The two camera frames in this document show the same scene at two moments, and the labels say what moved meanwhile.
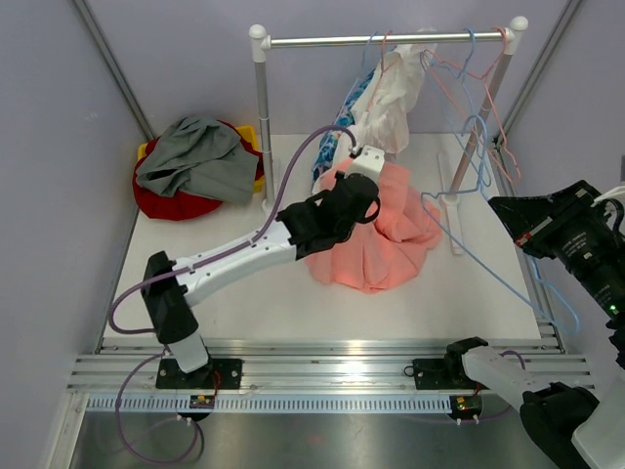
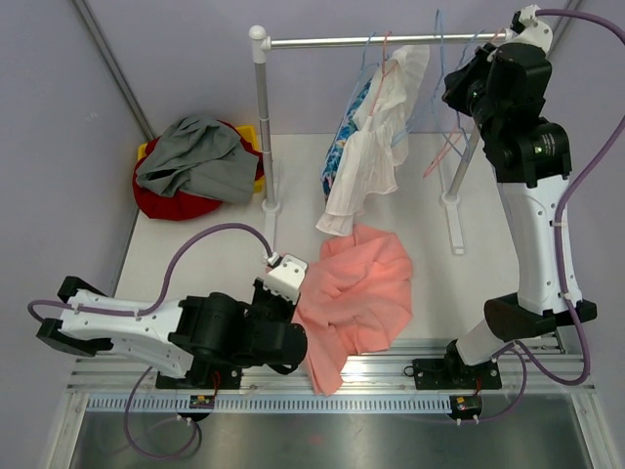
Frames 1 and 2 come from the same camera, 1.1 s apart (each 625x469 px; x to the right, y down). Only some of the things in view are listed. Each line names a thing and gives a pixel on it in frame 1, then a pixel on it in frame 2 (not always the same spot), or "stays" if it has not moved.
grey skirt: [201, 155] stays
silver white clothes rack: [261, 44] stays
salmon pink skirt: [387, 252] → [353, 301]
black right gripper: [533, 219] → [459, 81]
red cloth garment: [183, 206] stays
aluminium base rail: [330, 366] stays
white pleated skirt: [381, 118] stays
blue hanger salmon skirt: [427, 61] → [438, 13]
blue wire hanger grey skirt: [475, 221] → [438, 17]
